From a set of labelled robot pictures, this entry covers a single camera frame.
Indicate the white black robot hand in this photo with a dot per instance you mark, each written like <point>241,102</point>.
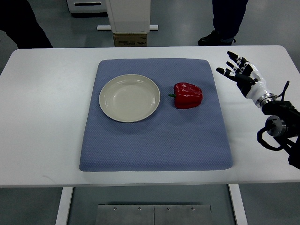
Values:
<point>248,79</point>

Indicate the red bell pepper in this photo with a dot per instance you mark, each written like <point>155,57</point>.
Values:
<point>186,95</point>

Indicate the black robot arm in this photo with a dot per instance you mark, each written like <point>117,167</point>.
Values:
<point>283,124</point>

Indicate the cream round plate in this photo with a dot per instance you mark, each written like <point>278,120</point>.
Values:
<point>129,98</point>

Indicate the metal floor plate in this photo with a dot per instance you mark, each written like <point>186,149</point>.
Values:
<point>154,215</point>

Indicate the person in jeans right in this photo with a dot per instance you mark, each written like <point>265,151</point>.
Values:
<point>227,18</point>

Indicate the blue textured mat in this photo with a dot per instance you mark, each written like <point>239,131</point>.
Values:
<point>170,139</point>

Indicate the cardboard box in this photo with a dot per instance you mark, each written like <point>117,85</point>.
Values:
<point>130,39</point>

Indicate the white table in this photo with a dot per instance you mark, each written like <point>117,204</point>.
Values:
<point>44,100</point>

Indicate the person in dark trousers left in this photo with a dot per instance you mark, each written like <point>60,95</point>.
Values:
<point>18,21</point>

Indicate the white pedestal column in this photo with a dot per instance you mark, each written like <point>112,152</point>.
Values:
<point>128,16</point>

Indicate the white cabinet with handle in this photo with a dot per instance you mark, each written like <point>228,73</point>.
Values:
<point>86,6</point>

